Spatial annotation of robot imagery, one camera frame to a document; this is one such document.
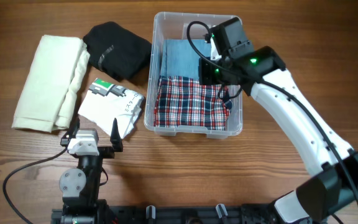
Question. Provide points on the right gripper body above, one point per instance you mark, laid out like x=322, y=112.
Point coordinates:
x=214, y=71

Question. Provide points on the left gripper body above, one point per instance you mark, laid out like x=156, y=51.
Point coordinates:
x=105, y=152

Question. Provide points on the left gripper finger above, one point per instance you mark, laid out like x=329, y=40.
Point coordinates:
x=115, y=137
x=74, y=127

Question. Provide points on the blue denim jeans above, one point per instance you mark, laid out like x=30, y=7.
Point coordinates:
x=179, y=59

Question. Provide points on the red navy plaid shirt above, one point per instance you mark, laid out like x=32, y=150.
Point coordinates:
x=183, y=101

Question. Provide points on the black garment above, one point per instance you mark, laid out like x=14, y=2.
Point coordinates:
x=117, y=51

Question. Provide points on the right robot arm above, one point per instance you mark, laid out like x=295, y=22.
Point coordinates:
x=331, y=162

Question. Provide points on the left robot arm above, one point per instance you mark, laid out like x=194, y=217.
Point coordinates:
x=80, y=185

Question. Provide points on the clear plastic storage container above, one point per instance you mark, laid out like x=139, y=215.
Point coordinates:
x=172, y=25

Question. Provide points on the folded cream white cloth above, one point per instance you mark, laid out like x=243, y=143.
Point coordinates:
x=48, y=99

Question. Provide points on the white printed t-shirt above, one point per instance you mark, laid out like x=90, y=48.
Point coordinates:
x=106, y=102

